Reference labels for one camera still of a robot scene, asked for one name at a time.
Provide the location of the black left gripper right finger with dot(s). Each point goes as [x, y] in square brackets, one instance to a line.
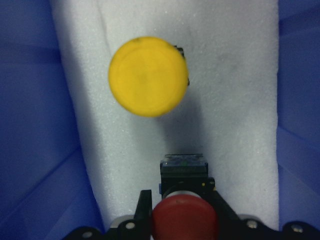
[229, 221]

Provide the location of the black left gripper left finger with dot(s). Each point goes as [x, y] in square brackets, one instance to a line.
[143, 214]

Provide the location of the red mushroom push button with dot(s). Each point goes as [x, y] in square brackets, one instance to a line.
[183, 212]

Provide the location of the yellow mushroom push button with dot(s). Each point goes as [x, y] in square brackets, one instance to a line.
[148, 76]

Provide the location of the blue left plastic bin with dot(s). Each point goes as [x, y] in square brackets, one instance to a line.
[44, 187]

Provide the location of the white foam sheet left bin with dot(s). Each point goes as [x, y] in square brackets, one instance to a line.
[229, 112]

